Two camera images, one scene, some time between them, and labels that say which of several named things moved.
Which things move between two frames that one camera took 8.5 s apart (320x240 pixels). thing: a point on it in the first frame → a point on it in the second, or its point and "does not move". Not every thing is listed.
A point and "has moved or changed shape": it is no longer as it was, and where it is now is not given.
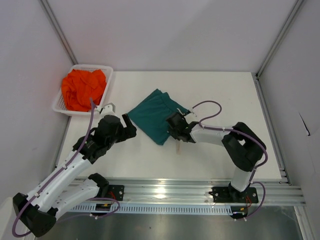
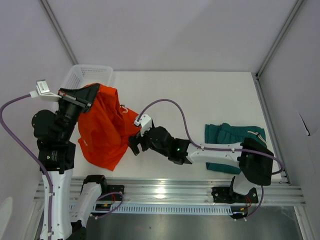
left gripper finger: (131, 129) → (82, 98)
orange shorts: (79, 86) → (106, 128)
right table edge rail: (283, 169) does not move
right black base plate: (230, 194) does not move
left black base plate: (116, 192) does not move
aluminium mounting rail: (195, 191) does not move
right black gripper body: (174, 133) → (146, 143)
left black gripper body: (120, 136) → (70, 113)
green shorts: (150, 112) has moved or changed shape
